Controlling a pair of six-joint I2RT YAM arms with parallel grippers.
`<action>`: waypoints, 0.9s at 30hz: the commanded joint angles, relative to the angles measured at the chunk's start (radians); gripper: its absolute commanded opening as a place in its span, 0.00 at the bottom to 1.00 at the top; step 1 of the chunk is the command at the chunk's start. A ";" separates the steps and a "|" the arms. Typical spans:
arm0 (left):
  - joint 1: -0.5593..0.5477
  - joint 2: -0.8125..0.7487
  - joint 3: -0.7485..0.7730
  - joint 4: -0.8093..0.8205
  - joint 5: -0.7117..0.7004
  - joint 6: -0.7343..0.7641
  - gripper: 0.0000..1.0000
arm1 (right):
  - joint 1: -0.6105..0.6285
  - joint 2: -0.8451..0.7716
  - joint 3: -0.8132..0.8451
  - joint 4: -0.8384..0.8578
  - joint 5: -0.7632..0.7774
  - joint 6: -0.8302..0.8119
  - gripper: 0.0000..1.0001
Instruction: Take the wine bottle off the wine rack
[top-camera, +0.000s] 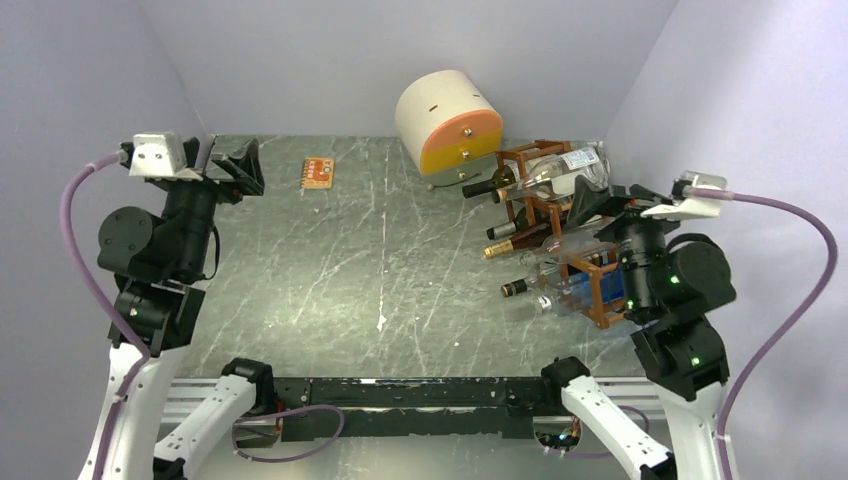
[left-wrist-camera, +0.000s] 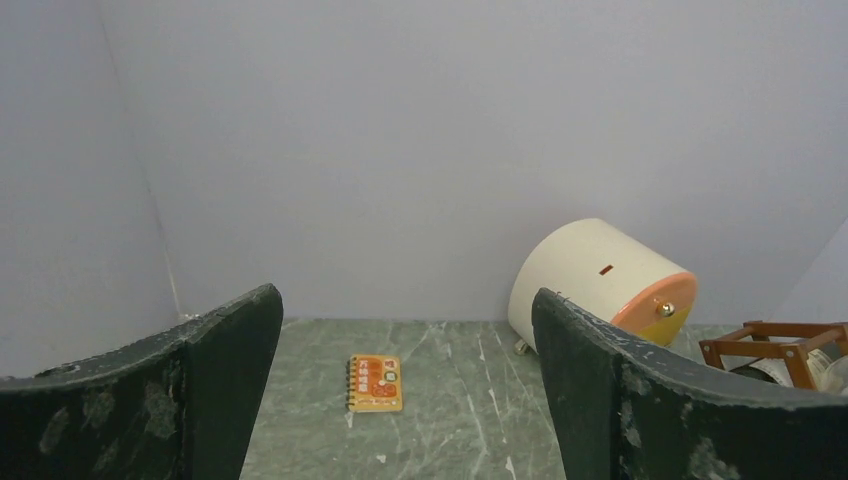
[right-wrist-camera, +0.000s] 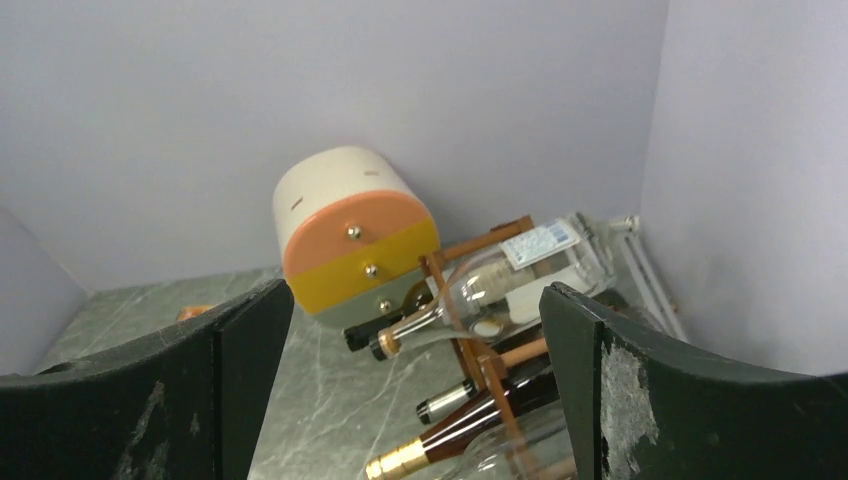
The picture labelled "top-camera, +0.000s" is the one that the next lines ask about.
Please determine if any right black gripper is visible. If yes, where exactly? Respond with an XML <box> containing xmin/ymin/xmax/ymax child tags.
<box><xmin>566</xmin><ymin>172</ymin><xmax>692</xmax><ymax>314</ymax></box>

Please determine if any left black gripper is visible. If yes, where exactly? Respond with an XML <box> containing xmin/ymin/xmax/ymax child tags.
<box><xmin>165</xmin><ymin>136</ymin><xmax>265</xmax><ymax>275</ymax></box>

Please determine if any clear glass bottle black cap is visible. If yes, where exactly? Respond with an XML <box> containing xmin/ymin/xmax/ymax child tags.
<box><xmin>491</xmin><ymin>145</ymin><xmax>609</xmax><ymax>203</ymax></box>

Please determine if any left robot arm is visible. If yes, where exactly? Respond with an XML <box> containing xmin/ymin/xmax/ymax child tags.
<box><xmin>60</xmin><ymin>132</ymin><xmax>282</xmax><ymax>479</ymax></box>

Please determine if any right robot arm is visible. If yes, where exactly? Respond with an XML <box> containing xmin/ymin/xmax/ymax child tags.
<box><xmin>539</xmin><ymin>171</ymin><xmax>736</xmax><ymax>479</ymax></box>

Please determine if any large clear plastic bottle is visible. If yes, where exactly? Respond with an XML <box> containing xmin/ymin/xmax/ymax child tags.
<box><xmin>518</xmin><ymin>234</ymin><xmax>616</xmax><ymax>268</ymax></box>

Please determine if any dark bottle white label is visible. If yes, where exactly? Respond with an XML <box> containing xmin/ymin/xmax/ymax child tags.
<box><xmin>486</xmin><ymin>207</ymin><xmax>553</xmax><ymax>247</ymax></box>

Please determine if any gold foil top bottle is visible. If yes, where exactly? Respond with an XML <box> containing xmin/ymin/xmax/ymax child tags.
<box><xmin>483</xmin><ymin>236</ymin><xmax>546</xmax><ymax>260</ymax></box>

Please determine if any brown wooden wine rack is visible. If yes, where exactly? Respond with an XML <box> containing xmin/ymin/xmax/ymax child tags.
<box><xmin>495</xmin><ymin>139</ymin><xmax>631</xmax><ymax>331</ymax></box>

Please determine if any blue square glass bottle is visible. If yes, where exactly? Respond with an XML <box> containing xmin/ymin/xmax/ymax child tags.
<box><xmin>532</xmin><ymin>270</ymin><xmax>624</xmax><ymax>316</ymax></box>

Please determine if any dark green wine bottle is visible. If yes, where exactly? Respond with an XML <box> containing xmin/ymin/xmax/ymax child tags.
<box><xmin>461</xmin><ymin>165</ymin><xmax>517</xmax><ymax>199</ymax></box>

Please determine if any dark bottle copper cap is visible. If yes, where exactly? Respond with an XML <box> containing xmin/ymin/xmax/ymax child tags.
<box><xmin>500</xmin><ymin>266</ymin><xmax>562</xmax><ymax>298</ymax></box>

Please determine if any orange card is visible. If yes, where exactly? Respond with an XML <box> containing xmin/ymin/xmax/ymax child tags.
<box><xmin>300</xmin><ymin>157</ymin><xmax>335</xmax><ymax>190</ymax></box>

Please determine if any cream round drawer cabinet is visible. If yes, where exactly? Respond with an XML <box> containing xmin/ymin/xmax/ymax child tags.
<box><xmin>395</xmin><ymin>69</ymin><xmax>503</xmax><ymax>189</ymax></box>

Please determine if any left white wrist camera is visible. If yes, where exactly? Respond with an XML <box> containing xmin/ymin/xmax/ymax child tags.
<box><xmin>129</xmin><ymin>132</ymin><xmax>201</xmax><ymax>181</ymax></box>

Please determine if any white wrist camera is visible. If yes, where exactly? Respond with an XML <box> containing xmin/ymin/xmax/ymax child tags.
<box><xmin>640</xmin><ymin>171</ymin><xmax>727</xmax><ymax>222</ymax></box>
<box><xmin>129</xmin><ymin>132</ymin><xmax>201</xmax><ymax>181</ymax></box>

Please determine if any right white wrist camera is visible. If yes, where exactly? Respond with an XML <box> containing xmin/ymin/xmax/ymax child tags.
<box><xmin>640</xmin><ymin>171</ymin><xmax>727</xmax><ymax>222</ymax></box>

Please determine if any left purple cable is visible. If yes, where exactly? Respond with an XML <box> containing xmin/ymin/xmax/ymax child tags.
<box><xmin>59</xmin><ymin>151</ymin><xmax>155</xmax><ymax>480</ymax></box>

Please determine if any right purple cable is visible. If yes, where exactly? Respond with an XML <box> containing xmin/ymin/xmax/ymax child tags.
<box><xmin>688</xmin><ymin>187</ymin><xmax>839</xmax><ymax>480</ymax></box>

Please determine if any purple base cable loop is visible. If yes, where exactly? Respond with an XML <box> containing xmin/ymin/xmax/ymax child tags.
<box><xmin>230</xmin><ymin>404</ymin><xmax>346</xmax><ymax>464</ymax></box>

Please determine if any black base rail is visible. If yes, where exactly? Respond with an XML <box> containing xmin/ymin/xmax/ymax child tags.
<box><xmin>275</xmin><ymin>377</ymin><xmax>570</xmax><ymax>442</ymax></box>

